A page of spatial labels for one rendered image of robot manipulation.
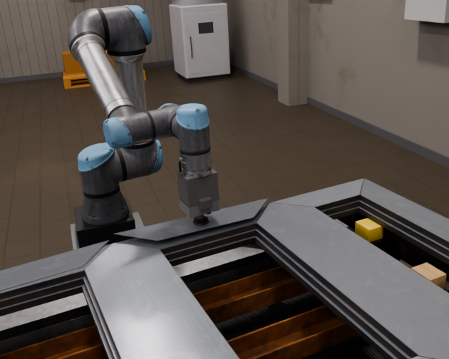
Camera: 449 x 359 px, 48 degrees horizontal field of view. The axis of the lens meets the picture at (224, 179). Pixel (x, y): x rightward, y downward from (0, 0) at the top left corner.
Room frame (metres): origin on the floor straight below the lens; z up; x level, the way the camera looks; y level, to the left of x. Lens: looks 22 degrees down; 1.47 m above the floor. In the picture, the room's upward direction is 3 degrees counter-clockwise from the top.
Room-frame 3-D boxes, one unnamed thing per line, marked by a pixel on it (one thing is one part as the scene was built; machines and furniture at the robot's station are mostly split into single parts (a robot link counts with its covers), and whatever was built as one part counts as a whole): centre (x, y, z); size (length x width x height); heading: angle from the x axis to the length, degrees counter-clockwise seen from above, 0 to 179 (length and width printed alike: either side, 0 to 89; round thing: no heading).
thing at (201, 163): (1.17, 0.07, 1.05); 0.08 x 0.08 x 0.05
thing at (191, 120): (1.18, 0.07, 1.13); 0.09 x 0.08 x 0.11; 28
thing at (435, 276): (0.98, -0.45, 0.79); 0.06 x 0.05 x 0.04; 24
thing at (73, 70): (7.99, 1.79, 0.22); 1.22 x 0.87 x 0.44; 107
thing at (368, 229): (1.23, -0.39, 0.79); 0.06 x 0.05 x 0.04; 24
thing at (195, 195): (1.16, 0.06, 0.97); 0.10 x 0.09 x 0.16; 26
